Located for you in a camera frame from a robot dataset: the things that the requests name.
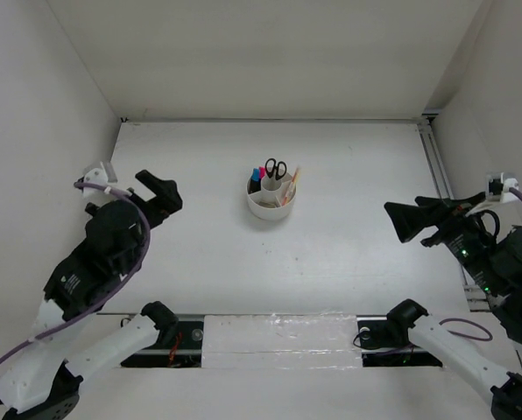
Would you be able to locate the yellow highlighter pen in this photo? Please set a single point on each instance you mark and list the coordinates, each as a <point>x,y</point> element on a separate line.
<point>295,179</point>

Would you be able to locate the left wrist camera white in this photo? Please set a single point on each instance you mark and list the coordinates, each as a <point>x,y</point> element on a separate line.
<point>101,174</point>

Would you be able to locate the black handled scissors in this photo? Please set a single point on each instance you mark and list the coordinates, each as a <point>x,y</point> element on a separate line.
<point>275,169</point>

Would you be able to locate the blue cap black marker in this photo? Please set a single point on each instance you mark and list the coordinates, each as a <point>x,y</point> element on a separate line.
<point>254,185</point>

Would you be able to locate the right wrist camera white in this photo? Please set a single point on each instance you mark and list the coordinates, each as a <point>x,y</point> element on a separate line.
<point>498,188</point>

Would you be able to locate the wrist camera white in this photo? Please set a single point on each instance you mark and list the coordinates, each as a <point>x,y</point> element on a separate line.
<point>498,188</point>
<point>101,174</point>

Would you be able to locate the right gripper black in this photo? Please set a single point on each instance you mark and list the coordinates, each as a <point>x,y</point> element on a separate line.
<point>409,218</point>

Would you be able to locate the white round divided organizer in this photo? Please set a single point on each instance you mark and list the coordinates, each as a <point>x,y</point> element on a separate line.
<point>268,203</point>

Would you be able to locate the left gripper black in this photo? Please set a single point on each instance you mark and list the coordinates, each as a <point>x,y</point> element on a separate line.
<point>167,201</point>

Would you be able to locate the aluminium rail right edge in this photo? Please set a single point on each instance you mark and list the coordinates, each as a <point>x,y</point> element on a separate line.
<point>476,298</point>

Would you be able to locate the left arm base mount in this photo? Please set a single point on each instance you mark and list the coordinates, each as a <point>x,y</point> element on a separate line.
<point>181,348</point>

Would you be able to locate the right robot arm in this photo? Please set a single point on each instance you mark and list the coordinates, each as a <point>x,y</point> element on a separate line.
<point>495,266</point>

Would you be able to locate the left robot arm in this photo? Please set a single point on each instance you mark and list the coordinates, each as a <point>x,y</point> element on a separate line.
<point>38,380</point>

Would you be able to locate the pink pen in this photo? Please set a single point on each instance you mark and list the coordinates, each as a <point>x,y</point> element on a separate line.
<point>287,197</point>

